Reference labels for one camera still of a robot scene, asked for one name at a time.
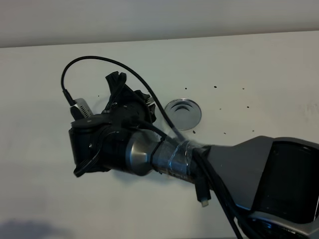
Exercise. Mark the round steel teapot saucer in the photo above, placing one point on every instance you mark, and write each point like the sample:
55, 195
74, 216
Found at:
185, 114

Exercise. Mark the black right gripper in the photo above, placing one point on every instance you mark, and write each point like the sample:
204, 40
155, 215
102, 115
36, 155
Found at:
99, 142

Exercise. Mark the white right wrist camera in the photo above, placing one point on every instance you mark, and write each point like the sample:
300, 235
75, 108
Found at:
80, 109

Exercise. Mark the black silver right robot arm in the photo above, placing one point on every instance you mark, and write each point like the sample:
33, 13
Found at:
268, 187

